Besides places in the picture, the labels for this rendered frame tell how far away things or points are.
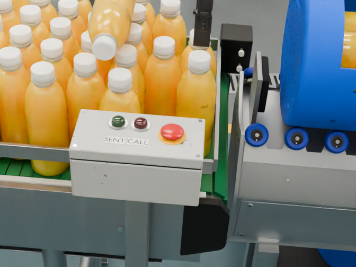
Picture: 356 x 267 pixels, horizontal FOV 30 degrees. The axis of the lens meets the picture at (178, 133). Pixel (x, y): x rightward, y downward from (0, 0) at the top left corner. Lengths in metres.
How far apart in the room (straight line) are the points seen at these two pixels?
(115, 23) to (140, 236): 0.36
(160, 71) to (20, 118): 0.26
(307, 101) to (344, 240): 0.43
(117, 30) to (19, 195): 0.35
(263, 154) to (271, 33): 2.25
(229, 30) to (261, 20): 2.11
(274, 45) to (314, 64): 2.26
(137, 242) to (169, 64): 0.32
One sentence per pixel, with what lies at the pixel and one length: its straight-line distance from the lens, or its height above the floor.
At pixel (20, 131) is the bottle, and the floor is 0.97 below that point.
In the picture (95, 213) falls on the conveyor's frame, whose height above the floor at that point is 0.85.
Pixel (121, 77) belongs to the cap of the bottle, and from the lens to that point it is 1.11.
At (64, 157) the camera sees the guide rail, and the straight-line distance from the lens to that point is 1.19.
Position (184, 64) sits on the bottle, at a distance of 1.25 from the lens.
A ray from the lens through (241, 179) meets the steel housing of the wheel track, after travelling 1.29.
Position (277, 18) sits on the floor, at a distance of 3.63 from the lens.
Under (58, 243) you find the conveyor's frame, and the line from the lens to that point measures 1.33.
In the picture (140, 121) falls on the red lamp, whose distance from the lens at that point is 1.02.
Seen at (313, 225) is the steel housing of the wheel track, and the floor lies 0.73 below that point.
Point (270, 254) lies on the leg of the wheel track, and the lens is 1.51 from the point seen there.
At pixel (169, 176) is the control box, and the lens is 1.01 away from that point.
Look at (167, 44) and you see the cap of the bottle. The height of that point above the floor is 1.12.
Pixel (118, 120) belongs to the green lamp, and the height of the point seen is 1.11.
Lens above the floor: 1.75
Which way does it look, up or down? 39 degrees down
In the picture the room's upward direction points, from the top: 4 degrees clockwise
